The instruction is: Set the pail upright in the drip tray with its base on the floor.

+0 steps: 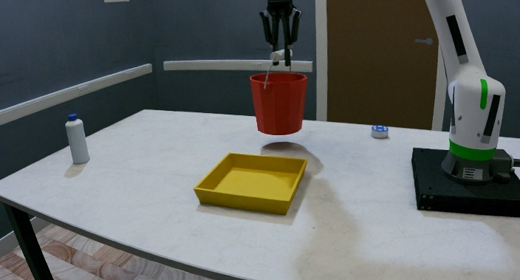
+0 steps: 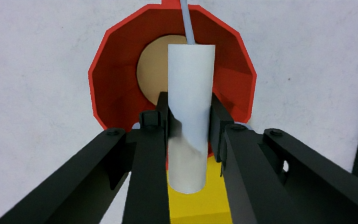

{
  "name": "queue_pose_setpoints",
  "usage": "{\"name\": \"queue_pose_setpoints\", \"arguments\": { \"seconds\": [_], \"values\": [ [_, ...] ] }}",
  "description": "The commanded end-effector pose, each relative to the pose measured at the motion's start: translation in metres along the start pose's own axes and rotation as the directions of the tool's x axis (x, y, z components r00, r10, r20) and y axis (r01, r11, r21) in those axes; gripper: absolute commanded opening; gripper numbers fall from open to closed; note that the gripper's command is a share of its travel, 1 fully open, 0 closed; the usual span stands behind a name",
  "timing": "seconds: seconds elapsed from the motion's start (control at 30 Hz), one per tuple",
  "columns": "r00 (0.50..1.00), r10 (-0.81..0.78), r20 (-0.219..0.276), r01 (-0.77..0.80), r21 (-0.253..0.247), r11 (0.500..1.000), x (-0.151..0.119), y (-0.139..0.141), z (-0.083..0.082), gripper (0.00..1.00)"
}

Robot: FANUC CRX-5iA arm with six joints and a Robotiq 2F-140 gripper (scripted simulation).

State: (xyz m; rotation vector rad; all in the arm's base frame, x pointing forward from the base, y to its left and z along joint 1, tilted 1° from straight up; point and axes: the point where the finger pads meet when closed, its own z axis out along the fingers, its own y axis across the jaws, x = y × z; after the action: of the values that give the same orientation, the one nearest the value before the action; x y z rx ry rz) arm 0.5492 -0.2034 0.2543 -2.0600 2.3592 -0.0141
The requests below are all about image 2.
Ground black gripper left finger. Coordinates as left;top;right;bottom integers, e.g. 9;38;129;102
0;92;171;224

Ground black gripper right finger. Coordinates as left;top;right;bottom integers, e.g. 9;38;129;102
209;92;358;224

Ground yellow square tray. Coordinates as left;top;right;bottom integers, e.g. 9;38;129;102
166;155;233;224

